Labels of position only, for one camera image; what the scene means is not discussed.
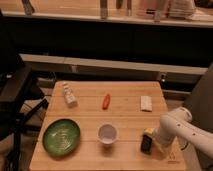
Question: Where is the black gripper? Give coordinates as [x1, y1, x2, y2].
[140, 128, 154, 154]

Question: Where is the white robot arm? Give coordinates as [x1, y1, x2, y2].
[140, 107, 213, 158]

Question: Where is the white ceramic cup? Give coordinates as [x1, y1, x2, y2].
[97, 124, 117, 145]

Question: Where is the green ceramic plate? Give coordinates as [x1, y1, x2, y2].
[42, 119, 81, 157]

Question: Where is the wooden table board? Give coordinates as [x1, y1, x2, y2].
[29, 81, 186, 171]

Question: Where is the orange toy carrot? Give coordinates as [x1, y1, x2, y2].
[102, 94, 111, 110]

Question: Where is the white tube with label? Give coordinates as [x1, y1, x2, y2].
[62, 82, 78, 107]

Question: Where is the black stand at left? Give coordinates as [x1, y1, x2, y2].
[0, 66, 48, 171]

